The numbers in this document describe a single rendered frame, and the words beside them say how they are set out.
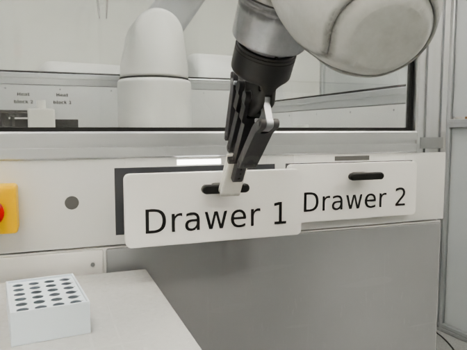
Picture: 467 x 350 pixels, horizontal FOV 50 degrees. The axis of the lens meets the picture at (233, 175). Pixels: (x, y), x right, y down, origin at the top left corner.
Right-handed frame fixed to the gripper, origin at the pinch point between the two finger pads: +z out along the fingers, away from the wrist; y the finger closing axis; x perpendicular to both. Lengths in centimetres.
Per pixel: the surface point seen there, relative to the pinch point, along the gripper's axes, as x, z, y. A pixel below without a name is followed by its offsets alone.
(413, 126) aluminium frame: -47, 5, 19
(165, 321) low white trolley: 12.1, 8.7, -16.9
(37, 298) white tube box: 26.7, 7.8, -12.0
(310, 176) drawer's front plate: -21.2, 10.7, 11.2
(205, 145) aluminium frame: -1.2, 7.0, 16.4
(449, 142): -154, 68, 98
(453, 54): -154, 35, 121
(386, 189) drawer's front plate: -38.3, 13.3, 9.4
